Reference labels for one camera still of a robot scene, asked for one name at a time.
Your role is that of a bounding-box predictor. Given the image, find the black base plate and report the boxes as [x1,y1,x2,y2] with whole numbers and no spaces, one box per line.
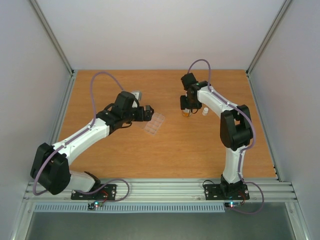
[202,183,251,201]
[70,184,117,201]

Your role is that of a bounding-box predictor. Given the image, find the aluminium corner post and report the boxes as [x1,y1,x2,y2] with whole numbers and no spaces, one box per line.
[28,0,74,76]
[245,0,293,76]

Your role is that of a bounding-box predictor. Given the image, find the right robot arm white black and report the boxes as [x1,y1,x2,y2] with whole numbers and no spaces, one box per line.
[180,72,256,200]

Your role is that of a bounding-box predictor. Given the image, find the left small circuit board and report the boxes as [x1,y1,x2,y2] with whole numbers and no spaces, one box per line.
[87,201,104,211]

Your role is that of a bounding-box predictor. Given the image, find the orange pill bottle grey cap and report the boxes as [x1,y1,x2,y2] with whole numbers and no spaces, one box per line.
[182,108,191,117]

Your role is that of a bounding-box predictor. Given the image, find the right aluminium corner post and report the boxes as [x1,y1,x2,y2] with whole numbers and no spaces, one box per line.
[245,0,293,76]

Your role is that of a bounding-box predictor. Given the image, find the right small circuit board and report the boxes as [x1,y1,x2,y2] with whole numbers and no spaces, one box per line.
[224,201,245,209]

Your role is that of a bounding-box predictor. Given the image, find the left aluminium corner post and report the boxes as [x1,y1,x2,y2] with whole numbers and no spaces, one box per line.
[28,0,74,76]

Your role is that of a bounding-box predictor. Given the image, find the small circuit board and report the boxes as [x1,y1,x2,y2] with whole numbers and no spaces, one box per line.
[224,201,245,209]
[87,201,104,211]

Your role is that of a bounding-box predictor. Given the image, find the small white pill bottle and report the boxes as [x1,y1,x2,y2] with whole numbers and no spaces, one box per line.
[202,107,209,116]

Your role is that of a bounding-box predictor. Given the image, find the aluminium front frame rail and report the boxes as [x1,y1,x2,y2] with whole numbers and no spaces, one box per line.
[22,177,298,202]

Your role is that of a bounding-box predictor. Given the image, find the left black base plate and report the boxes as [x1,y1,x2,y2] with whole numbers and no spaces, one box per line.
[70,184,117,201]

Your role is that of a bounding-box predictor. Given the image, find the clear plastic pill organizer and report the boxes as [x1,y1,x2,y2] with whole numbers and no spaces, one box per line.
[140,112,165,136]

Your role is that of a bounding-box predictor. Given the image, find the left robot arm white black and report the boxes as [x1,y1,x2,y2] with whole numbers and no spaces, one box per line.
[30,91,154,199]

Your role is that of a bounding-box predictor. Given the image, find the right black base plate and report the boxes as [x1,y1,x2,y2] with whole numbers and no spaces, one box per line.
[202,183,251,201]

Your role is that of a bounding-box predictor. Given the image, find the grey slotted cable duct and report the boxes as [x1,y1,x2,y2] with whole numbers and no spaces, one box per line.
[33,202,225,214]

